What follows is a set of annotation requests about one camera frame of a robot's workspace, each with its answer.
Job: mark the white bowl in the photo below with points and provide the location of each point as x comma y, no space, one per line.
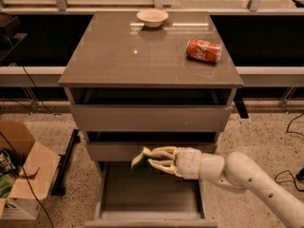
152,18

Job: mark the green packet in box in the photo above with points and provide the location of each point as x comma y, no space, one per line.
6,183

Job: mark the grey top drawer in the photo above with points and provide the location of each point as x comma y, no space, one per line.
150,110

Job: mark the snack bag in box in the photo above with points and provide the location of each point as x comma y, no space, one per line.
6,164

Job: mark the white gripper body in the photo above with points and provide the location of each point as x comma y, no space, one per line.
189,162

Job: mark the grey bottom drawer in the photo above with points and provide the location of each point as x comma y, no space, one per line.
127,200

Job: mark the grey drawer cabinet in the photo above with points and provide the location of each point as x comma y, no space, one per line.
118,51

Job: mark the grey middle drawer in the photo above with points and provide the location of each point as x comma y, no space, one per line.
124,146

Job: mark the grey drawer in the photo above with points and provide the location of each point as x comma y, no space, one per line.
124,146
150,110
127,200

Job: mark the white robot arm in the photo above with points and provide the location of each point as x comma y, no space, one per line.
236,172

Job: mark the green yellow sponge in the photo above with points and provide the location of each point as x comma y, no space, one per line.
140,164

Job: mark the red soda can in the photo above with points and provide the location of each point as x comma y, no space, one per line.
204,50

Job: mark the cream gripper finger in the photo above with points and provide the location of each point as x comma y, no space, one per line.
165,166
169,152

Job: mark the open cardboard box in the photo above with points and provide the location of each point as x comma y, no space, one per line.
36,167

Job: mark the black bar on floor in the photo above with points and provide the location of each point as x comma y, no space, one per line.
58,188

